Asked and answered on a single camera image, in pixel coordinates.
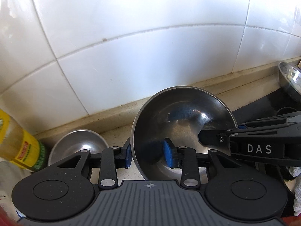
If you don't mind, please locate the person's right hand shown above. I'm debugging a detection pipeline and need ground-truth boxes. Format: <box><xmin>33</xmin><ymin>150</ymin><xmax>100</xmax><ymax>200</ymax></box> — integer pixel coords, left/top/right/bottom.
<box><xmin>289</xmin><ymin>166</ymin><xmax>301</xmax><ymax>217</ymax></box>

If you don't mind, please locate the green yellow label bottle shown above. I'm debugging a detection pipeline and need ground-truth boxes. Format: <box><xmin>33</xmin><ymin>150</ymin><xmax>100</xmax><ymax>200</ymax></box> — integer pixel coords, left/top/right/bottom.
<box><xmin>0</xmin><ymin>109</ymin><xmax>49</xmax><ymax>173</ymax></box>

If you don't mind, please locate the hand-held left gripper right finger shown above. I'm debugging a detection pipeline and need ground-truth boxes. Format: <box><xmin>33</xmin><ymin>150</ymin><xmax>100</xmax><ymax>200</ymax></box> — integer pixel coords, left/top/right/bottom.
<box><xmin>163</xmin><ymin>138</ymin><xmax>237</xmax><ymax>188</ymax></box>

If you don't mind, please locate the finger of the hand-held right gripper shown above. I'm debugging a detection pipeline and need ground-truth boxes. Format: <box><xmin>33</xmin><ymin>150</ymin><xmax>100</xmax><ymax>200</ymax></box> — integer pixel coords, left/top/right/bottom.
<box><xmin>198</xmin><ymin>128</ymin><xmax>232</xmax><ymax>156</ymax></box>
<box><xmin>237</xmin><ymin>111</ymin><xmax>301</xmax><ymax>130</ymax></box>

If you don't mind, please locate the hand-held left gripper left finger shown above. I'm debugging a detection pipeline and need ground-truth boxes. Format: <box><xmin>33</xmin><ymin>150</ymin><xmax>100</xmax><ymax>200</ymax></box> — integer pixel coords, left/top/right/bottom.
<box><xmin>50</xmin><ymin>138</ymin><xmax>131</xmax><ymax>190</ymax></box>

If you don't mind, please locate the black gas stove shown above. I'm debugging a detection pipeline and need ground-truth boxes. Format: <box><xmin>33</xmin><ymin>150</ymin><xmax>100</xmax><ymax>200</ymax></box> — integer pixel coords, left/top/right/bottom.
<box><xmin>232</xmin><ymin>87</ymin><xmax>301</xmax><ymax>128</ymax></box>

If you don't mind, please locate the steel bowl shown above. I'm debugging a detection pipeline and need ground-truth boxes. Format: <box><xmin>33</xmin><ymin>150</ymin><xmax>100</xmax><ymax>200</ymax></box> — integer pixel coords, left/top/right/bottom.
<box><xmin>279</xmin><ymin>61</ymin><xmax>301</xmax><ymax>103</ymax></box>
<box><xmin>48</xmin><ymin>129</ymin><xmax>110</xmax><ymax>167</ymax></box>
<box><xmin>130</xmin><ymin>86</ymin><xmax>238</xmax><ymax>180</ymax></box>

